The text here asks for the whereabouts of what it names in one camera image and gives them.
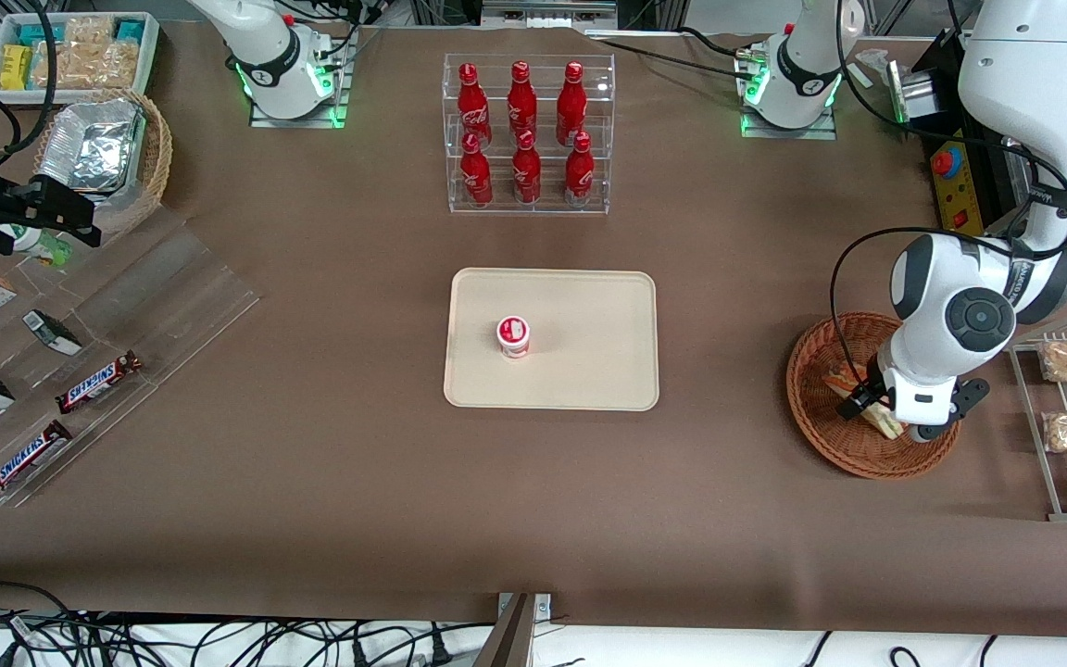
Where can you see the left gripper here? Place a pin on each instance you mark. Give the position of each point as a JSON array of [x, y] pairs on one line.
[[870, 386]]

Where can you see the triangle sandwich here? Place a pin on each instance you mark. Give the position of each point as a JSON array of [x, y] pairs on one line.
[[887, 424]]

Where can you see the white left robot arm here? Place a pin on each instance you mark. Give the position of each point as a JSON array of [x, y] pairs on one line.
[[1024, 83]]

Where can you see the round flat wicker basket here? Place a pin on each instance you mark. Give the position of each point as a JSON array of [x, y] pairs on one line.
[[830, 435]]

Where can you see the deep wicker basket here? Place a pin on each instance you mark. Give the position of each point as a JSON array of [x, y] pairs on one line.
[[156, 148]]

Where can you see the cream plastic tray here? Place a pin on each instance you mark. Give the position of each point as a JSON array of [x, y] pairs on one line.
[[589, 371]]

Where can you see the green white plastic bottle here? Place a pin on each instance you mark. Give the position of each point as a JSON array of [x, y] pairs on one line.
[[38, 245]]

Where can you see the aluminium foil container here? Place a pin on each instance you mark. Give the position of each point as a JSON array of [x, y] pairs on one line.
[[89, 144]]

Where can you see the clear acrylic tiered stand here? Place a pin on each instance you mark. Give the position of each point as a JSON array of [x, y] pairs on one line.
[[172, 287]]

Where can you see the yellow snack packet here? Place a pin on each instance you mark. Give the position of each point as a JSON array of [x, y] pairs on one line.
[[15, 67]]

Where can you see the clear cracker bag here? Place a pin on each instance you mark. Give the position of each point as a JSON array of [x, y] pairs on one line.
[[84, 63], [89, 28]]

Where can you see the teal snack packet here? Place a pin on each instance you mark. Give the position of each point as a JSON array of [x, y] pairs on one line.
[[130, 31], [33, 34]]

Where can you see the white plastic snack bin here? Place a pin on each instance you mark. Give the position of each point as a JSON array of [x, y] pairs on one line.
[[149, 56]]

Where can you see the Snickers chocolate bar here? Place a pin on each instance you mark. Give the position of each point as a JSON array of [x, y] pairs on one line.
[[98, 382], [26, 460]]

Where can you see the black food warmer appliance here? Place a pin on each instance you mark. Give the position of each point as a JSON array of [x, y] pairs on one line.
[[955, 199]]

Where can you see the red cola bottle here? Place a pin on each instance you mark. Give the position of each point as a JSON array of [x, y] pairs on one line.
[[571, 97], [475, 176], [470, 102], [526, 174], [521, 97], [579, 174]]

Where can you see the red white yogurt cup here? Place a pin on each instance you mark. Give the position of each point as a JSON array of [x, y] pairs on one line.
[[513, 337]]

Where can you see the clear acrylic bottle rack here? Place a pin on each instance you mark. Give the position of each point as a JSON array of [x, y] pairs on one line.
[[603, 139]]

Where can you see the brown table cover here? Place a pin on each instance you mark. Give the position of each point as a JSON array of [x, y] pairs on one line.
[[357, 482]]

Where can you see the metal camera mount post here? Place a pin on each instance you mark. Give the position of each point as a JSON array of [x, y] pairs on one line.
[[513, 639]]

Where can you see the aluminium frame profile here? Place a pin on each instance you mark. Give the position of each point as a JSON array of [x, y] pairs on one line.
[[547, 11]]

